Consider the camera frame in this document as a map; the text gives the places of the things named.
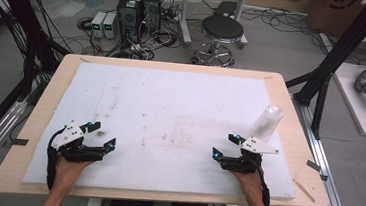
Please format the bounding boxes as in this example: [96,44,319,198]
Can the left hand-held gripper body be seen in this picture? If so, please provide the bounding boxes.
[51,118,109,166]

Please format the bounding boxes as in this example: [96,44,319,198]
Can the stack of clear plastic cups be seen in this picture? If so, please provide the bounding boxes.
[246,102,285,145]

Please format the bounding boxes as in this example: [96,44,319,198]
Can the white floor panel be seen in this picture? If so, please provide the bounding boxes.
[328,60,366,137]

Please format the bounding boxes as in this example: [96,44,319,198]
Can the person's right hand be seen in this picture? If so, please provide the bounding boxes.
[228,169,265,205]

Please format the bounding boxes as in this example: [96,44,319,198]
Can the grey power supply unit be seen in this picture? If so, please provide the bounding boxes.
[101,11,120,41]
[89,10,109,39]

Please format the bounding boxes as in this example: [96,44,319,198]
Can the tangle of floor cables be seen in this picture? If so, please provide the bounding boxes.
[59,0,201,66]

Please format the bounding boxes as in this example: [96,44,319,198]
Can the black tape strip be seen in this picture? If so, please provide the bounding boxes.
[11,137,30,147]
[306,159,322,173]

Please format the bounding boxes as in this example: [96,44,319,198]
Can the black round stool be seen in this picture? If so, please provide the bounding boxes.
[191,13,247,70]

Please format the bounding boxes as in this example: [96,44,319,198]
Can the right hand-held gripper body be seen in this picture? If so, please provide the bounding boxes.
[219,134,281,177]

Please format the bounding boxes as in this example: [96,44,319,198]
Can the white metal stand leg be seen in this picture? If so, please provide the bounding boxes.
[175,0,197,49]
[231,0,252,50]

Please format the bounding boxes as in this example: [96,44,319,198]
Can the clear disposable cup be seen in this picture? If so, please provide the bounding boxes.
[83,130,111,150]

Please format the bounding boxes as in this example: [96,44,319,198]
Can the person's left hand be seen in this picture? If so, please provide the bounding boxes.
[52,154,96,193]

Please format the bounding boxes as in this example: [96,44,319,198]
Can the black computer tower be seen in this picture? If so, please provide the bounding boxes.
[139,0,164,33]
[113,0,145,44]

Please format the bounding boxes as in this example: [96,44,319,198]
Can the brown cardboard box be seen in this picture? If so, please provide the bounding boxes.
[303,0,366,41]

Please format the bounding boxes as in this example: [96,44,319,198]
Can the white foam mat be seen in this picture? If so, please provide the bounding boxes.
[21,58,306,206]

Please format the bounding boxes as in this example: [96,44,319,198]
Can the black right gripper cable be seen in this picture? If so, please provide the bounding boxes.
[252,158,274,206]

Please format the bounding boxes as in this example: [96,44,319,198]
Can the black metal frame post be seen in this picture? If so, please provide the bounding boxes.
[0,0,76,107]
[281,0,366,144]

